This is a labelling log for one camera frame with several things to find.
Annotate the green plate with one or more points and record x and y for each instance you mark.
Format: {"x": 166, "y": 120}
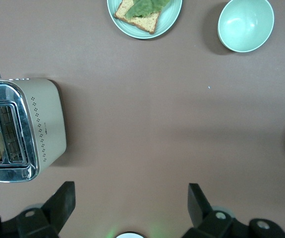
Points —
{"x": 168, "y": 22}

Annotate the green lettuce leaf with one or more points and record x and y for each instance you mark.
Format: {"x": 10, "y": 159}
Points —
{"x": 142, "y": 7}

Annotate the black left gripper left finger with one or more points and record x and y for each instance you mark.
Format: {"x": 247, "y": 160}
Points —
{"x": 55, "y": 210}

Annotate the beige and chrome toaster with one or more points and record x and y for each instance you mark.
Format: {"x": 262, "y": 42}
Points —
{"x": 45, "y": 119}

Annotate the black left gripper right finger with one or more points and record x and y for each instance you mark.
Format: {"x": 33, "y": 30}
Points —
{"x": 201, "y": 210}

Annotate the green bowl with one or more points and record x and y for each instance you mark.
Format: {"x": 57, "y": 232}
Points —
{"x": 246, "y": 24}

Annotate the brown bread slice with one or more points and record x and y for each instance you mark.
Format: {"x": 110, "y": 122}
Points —
{"x": 144, "y": 23}

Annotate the brown table mat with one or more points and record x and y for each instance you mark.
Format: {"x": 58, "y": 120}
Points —
{"x": 142, "y": 111}

